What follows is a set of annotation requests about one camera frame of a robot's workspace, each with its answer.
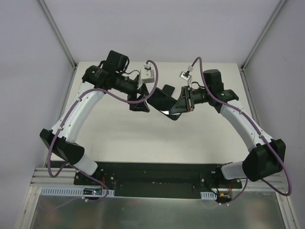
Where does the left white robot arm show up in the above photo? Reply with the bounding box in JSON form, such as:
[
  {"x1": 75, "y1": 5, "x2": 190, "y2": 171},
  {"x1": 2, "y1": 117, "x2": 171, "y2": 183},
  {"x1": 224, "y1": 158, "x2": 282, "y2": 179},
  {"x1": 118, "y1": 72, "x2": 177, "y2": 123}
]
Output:
[{"x1": 40, "y1": 50, "x2": 158, "y2": 176}]

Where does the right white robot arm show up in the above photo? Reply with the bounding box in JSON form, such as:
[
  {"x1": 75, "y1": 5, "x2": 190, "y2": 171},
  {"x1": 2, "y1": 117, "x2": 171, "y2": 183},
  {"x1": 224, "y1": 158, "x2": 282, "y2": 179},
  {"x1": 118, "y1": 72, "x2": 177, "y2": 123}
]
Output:
[{"x1": 168, "y1": 69, "x2": 286, "y2": 182}]

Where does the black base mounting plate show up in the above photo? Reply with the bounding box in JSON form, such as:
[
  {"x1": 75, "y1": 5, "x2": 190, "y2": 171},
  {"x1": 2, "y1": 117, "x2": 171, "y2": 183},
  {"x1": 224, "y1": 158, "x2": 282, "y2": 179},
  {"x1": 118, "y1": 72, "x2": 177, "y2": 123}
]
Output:
[{"x1": 73, "y1": 162, "x2": 243, "y2": 198}]

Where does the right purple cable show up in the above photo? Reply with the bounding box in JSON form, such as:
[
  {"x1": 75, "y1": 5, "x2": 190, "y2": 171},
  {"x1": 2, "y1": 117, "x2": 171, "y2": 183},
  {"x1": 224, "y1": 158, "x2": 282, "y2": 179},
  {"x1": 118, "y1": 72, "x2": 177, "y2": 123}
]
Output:
[{"x1": 188, "y1": 56, "x2": 294, "y2": 207}]

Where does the purple cable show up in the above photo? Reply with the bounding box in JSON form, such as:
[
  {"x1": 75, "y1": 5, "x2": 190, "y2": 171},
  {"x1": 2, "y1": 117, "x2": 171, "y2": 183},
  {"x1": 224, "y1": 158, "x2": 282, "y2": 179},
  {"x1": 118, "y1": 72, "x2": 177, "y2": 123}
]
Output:
[
  {"x1": 188, "y1": 56, "x2": 294, "y2": 207},
  {"x1": 46, "y1": 59, "x2": 160, "y2": 178}
]

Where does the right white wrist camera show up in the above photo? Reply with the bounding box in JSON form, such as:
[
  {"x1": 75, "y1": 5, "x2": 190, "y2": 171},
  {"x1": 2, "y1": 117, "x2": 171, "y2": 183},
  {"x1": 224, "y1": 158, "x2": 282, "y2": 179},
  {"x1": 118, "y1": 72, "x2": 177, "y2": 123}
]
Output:
[{"x1": 179, "y1": 66, "x2": 193, "y2": 83}]

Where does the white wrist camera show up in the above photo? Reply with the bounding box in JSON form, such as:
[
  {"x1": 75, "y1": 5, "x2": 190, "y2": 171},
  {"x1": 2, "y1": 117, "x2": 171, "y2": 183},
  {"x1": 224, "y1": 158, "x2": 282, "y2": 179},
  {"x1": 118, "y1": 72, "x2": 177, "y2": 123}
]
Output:
[
  {"x1": 140, "y1": 63, "x2": 155, "y2": 83},
  {"x1": 179, "y1": 66, "x2": 193, "y2": 83}
]

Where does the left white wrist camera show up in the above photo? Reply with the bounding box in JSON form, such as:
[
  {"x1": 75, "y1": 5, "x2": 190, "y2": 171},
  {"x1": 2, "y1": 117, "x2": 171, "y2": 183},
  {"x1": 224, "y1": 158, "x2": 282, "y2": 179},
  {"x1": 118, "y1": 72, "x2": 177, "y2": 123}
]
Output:
[{"x1": 140, "y1": 63, "x2": 155, "y2": 83}]

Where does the right white cable duct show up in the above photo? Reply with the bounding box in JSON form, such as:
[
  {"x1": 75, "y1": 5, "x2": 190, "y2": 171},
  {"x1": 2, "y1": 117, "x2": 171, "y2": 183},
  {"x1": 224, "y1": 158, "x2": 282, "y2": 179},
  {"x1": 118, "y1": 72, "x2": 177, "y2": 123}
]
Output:
[{"x1": 200, "y1": 192, "x2": 217, "y2": 200}]

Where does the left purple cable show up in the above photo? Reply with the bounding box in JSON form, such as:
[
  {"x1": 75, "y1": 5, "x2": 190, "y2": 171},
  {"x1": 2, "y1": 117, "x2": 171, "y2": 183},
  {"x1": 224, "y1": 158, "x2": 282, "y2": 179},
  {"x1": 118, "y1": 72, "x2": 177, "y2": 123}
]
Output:
[{"x1": 46, "y1": 59, "x2": 160, "y2": 178}]

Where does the aluminium frame rail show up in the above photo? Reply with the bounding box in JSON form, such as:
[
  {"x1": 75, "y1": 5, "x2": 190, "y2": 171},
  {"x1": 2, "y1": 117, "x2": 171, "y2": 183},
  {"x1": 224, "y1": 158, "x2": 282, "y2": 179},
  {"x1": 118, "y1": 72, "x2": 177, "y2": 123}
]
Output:
[{"x1": 30, "y1": 167, "x2": 76, "y2": 187}]

